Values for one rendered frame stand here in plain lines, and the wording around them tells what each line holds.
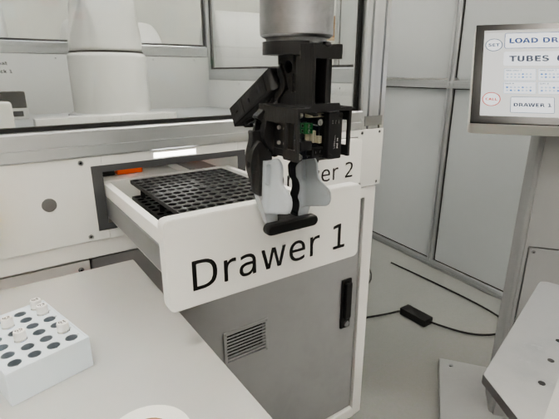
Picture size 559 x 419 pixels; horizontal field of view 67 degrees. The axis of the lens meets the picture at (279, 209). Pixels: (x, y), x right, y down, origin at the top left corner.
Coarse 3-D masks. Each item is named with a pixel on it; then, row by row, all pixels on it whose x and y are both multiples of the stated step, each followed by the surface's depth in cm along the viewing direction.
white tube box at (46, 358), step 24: (24, 312) 52; (48, 312) 52; (0, 336) 47; (48, 336) 48; (72, 336) 48; (0, 360) 43; (24, 360) 43; (48, 360) 44; (72, 360) 46; (0, 384) 43; (24, 384) 43; (48, 384) 45
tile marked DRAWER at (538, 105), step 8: (512, 96) 103; (520, 96) 103; (528, 96) 102; (536, 96) 102; (544, 96) 101; (512, 104) 103; (520, 104) 102; (528, 104) 102; (536, 104) 101; (544, 104) 101; (552, 104) 100; (512, 112) 102; (520, 112) 101; (528, 112) 101; (536, 112) 100; (544, 112) 100; (552, 112) 99
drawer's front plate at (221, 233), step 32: (352, 192) 59; (160, 224) 45; (192, 224) 46; (224, 224) 49; (256, 224) 51; (320, 224) 58; (352, 224) 61; (192, 256) 47; (224, 256) 50; (256, 256) 53; (288, 256) 56; (320, 256) 59; (192, 288) 49; (224, 288) 51
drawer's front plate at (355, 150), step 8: (344, 144) 99; (352, 144) 100; (360, 144) 102; (352, 152) 101; (360, 152) 102; (280, 160) 89; (288, 160) 90; (320, 160) 96; (328, 160) 97; (336, 160) 98; (344, 160) 100; (352, 160) 101; (360, 160) 103; (320, 168) 96; (328, 168) 98; (344, 168) 101; (352, 168) 102; (360, 168) 104; (320, 176) 97; (328, 176) 98; (336, 176) 100; (344, 176) 101; (352, 176) 103; (328, 184) 99
